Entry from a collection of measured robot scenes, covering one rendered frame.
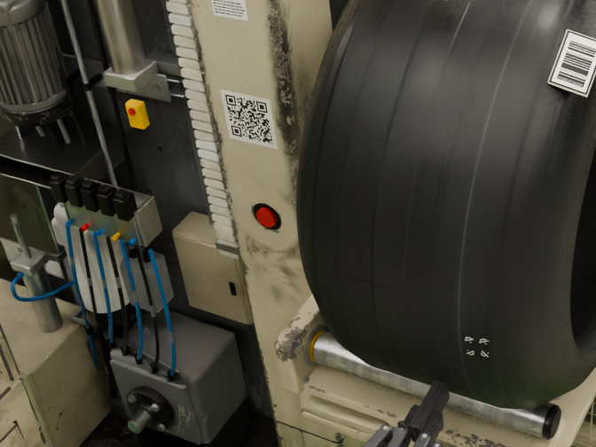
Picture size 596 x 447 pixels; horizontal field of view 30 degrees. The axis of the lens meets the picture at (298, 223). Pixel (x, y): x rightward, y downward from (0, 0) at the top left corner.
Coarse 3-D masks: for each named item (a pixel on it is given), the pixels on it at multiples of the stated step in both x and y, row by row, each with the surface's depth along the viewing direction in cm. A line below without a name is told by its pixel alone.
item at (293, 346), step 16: (304, 304) 154; (304, 320) 151; (320, 320) 154; (288, 336) 149; (304, 336) 151; (288, 352) 148; (304, 352) 152; (288, 368) 150; (304, 368) 153; (288, 384) 153
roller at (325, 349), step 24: (312, 360) 153; (336, 360) 150; (360, 360) 149; (384, 384) 148; (408, 384) 145; (456, 408) 143; (480, 408) 141; (504, 408) 139; (552, 408) 137; (528, 432) 139; (552, 432) 138
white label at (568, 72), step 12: (564, 36) 107; (576, 36) 107; (588, 36) 107; (564, 48) 107; (576, 48) 107; (588, 48) 107; (564, 60) 106; (576, 60) 106; (588, 60) 106; (552, 72) 106; (564, 72) 106; (576, 72) 106; (588, 72) 106; (552, 84) 106; (564, 84) 106; (576, 84) 106; (588, 84) 106
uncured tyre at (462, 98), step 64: (384, 0) 116; (448, 0) 113; (512, 0) 110; (576, 0) 109; (384, 64) 113; (448, 64) 110; (512, 64) 107; (320, 128) 116; (384, 128) 112; (448, 128) 109; (512, 128) 106; (576, 128) 107; (320, 192) 117; (384, 192) 112; (448, 192) 109; (512, 192) 106; (576, 192) 110; (320, 256) 120; (384, 256) 115; (448, 256) 110; (512, 256) 108; (576, 256) 156; (384, 320) 120; (448, 320) 114; (512, 320) 112; (576, 320) 150; (448, 384) 126; (512, 384) 120; (576, 384) 132
